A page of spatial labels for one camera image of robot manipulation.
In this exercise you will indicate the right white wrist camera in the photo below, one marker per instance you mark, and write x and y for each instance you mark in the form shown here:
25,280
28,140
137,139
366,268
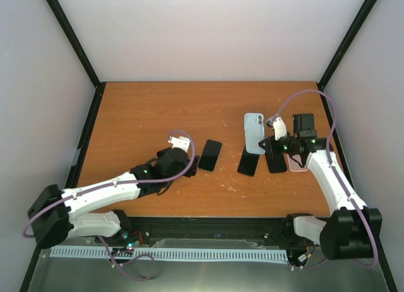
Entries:
277,125

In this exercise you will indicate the black phone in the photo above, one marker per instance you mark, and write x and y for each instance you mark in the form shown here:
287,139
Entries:
248,163

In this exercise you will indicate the light blue phone case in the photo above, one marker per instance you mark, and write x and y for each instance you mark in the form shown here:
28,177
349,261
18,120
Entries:
254,132

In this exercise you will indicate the black phone case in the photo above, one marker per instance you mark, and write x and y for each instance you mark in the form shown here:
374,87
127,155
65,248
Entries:
276,162

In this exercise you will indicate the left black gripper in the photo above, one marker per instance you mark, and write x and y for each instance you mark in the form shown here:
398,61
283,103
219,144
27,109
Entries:
192,171

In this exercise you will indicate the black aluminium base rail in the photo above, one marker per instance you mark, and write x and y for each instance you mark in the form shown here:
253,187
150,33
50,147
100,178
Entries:
202,230

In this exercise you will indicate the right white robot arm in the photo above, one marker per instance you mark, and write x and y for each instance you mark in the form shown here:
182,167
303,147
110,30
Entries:
318,156

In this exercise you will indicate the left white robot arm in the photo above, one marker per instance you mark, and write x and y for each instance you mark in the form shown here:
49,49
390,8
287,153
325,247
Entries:
60,214

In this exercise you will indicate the pink phone case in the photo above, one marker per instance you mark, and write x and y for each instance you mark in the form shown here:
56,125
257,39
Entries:
295,164

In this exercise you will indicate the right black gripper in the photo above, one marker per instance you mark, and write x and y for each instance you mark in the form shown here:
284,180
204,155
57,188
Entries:
269,146

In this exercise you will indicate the grey metal front plate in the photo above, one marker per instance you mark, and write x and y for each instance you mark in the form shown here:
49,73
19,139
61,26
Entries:
148,274

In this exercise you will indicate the light blue slotted cable duct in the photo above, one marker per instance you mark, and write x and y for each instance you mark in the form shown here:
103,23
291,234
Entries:
173,254

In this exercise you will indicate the left black frame post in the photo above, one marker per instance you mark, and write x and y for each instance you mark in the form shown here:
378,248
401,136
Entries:
68,30

